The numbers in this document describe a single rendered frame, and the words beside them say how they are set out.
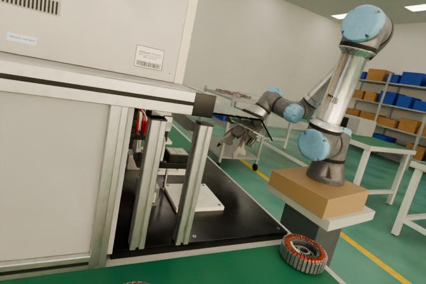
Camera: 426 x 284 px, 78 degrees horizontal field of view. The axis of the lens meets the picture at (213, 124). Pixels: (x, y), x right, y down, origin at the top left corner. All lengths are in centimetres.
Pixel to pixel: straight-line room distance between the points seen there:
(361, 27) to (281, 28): 669
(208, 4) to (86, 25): 606
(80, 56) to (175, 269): 47
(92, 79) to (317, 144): 76
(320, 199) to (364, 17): 61
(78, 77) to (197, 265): 45
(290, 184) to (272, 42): 654
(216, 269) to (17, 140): 46
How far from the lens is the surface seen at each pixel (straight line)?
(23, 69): 48
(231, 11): 685
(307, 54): 827
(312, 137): 100
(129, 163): 98
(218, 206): 82
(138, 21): 61
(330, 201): 103
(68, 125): 50
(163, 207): 78
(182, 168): 76
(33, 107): 50
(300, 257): 73
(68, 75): 47
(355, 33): 98
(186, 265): 65
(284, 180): 113
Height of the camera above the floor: 116
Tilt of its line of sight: 11 degrees down
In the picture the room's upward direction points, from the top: 12 degrees clockwise
